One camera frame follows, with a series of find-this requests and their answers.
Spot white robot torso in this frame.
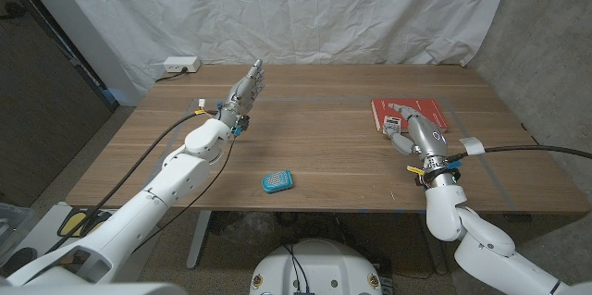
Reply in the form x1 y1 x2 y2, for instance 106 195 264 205
249 238 384 295

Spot red book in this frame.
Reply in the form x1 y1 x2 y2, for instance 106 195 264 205
370 97 450 133

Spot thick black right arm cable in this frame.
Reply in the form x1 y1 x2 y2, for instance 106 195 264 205
446 144 592 163

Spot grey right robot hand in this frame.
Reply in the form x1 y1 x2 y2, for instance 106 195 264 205
385 103 450 163

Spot clear plastic bin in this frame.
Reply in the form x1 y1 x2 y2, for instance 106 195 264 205
0 202 39 264

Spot dark perforated wall panel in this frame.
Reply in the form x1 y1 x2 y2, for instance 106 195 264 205
0 0 119 208

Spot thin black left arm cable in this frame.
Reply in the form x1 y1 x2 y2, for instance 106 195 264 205
132 139 237 253

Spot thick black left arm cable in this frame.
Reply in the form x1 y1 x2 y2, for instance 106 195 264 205
44 109 219 253

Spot white wrinkled backdrop cloth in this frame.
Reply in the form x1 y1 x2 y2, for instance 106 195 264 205
48 0 518 97

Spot white grey calculator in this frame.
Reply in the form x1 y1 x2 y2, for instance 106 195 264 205
382 116 402 135

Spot yellow foot pedal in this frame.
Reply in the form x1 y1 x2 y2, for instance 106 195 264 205
57 209 90 238
87 217 115 237

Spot black blue torso cables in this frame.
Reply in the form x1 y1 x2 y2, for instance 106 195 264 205
281 242 312 295

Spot grey table leg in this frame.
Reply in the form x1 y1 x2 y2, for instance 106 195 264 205
418 214 449 276
186 210 213 270

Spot black power strip cord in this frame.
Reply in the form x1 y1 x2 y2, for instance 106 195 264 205
154 68 189 84

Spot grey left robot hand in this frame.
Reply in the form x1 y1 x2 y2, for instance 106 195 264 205
216 58 266 128

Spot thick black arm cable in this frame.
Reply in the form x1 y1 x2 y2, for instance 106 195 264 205
44 109 219 253
446 144 592 163

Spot white power strip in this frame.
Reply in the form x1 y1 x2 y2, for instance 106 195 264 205
163 55 202 74

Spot white right cable tape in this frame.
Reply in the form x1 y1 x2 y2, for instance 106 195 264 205
459 136 487 157

